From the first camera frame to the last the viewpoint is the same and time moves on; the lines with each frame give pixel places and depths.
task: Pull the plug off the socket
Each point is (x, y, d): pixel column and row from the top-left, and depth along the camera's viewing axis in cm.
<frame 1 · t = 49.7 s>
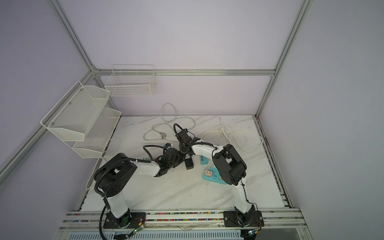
left hand: (185, 157, 95), fingers open
right hand: (183, 146, 97), fingers open
black power strip: (189, 162, 94), point 2 cm above the table
pink adapter left on triangle: (208, 173, 84), point 8 cm above the table

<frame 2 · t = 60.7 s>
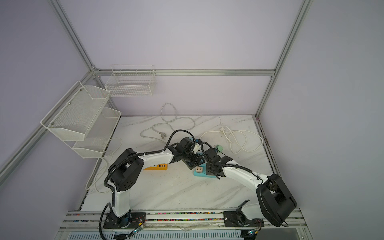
left hand: (201, 161, 90), fingers open
right hand: (209, 169, 87), fingers open
pink adapter left on triangle: (199, 169, 85), point 8 cm above the table
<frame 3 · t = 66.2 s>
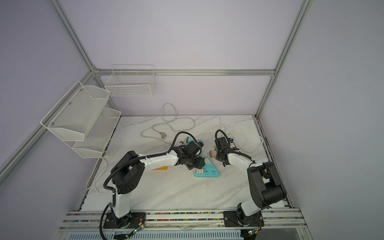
left hand: (199, 163, 90), fingers open
right hand: (222, 155, 94), fingers open
pink adapter right on triangle: (212, 153, 98), point 3 cm above the table
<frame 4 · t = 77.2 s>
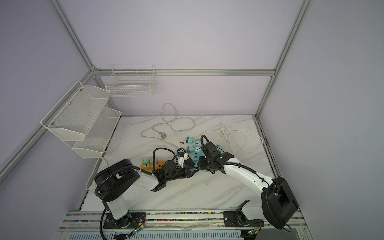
left hand: (197, 170, 84), fingers open
right hand: (198, 164, 83), fingers open
pink adapter on orange strip: (151, 160, 76), point 19 cm above the table
teal adapter front black strip: (190, 149, 100), point 3 cm above the table
